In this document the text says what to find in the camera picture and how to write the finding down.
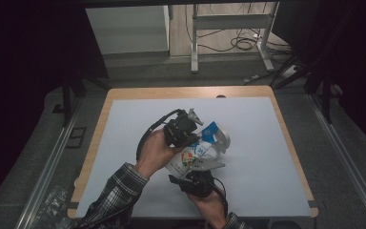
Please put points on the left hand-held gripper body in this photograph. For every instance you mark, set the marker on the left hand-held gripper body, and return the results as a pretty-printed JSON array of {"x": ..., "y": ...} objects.
[{"x": 179, "y": 129}]

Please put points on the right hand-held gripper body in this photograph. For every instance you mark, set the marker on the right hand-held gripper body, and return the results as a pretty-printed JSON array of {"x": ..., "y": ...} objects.
[{"x": 198, "y": 184}]

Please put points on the white and blue printed pouch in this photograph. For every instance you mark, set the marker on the white and blue printed pouch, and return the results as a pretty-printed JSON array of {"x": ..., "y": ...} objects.
[{"x": 187, "y": 159}]

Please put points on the person's right hand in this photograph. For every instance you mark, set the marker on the person's right hand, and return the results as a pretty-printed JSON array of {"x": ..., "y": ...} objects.
[{"x": 211, "y": 208}]

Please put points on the person's left hand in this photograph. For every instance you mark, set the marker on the person's left hand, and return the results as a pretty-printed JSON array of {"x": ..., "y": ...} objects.
[{"x": 154, "y": 152}]

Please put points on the white table mat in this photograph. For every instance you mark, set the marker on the white table mat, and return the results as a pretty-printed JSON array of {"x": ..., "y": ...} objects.
[{"x": 251, "y": 159}]

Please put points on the white panel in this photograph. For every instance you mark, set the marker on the white panel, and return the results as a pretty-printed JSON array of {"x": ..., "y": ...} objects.
[{"x": 127, "y": 28}]

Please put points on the black stand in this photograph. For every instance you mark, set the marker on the black stand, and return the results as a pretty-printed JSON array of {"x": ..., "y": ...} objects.
[
  {"x": 325, "y": 95},
  {"x": 71, "y": 92}
]

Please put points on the white power strip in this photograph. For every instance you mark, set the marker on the white power strip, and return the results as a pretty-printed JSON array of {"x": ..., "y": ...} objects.
[{"x": 289, "y": 71}]

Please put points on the clear plastic bag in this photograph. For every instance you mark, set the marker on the clear plastic bag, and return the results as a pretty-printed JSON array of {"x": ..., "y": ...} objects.
[{"x": 52, "y": 206}]

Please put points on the dark curtain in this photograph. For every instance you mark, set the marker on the dark curtain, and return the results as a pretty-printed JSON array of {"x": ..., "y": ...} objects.
[
  {"x": 22, "y": 47},
  {"x": 346, "y": 41}
]

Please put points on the white metal desk frame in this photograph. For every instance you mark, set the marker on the white metal desk frame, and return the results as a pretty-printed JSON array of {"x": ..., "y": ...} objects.
[{"x": 232, "y": 22}]

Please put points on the metal floor rail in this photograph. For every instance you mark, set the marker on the metal floor rail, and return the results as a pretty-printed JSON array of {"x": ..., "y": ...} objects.
[
  {"x": 44, "y": 181},
  {"x": 346, "y": 159}
]

